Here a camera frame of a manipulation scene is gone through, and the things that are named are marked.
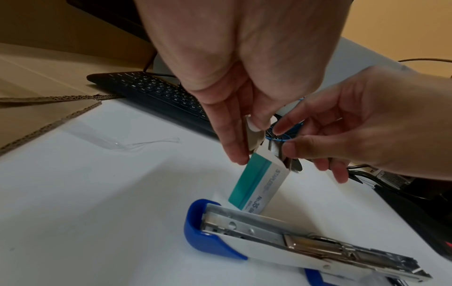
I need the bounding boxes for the person's right hand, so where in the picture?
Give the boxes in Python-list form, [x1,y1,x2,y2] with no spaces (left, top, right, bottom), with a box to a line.
[272,66,452,185]

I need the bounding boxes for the person's left hand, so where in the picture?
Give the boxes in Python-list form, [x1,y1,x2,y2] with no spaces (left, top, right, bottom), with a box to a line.
[134,0,354,166]

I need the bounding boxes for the silver staples strip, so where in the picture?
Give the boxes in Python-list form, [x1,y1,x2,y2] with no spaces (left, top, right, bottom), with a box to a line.
[266,139,288,162]

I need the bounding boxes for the teal white staples box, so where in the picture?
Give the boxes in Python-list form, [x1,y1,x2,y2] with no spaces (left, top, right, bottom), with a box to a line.
[227,115,304,216]

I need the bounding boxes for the blue white stapler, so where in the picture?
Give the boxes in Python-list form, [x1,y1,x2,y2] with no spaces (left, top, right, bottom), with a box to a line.
[183,198,433,286]

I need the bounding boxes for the black keyboard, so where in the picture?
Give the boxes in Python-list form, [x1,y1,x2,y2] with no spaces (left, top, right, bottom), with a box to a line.
[86,71,222,139]

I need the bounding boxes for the black base with red clip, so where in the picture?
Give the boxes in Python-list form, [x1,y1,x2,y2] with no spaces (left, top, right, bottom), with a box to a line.
[373,178,452,262]

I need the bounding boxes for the black computer monitor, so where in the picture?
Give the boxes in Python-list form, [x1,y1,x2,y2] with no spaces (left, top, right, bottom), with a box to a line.
[66,0,153,43]

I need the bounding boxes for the clear plastic wrap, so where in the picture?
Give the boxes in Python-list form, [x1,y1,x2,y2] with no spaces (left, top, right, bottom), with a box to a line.
[66,123,182,152]

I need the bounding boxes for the brown cardboard box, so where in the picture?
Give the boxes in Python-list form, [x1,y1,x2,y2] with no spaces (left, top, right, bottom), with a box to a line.
[0,0,158,157]

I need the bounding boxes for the grey cable connector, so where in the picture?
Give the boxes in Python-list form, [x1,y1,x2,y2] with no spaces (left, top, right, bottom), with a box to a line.
[373,169,415,188]

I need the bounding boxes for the thin dark cable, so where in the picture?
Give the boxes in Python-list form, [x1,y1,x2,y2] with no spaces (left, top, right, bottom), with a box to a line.
[396,57,452,65]

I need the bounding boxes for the blue cables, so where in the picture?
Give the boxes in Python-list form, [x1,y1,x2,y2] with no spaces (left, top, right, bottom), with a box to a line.
[265,96,306,142]

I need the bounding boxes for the black keyboard cable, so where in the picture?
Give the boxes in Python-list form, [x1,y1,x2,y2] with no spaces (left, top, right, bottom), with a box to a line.
[142,49,178,78]

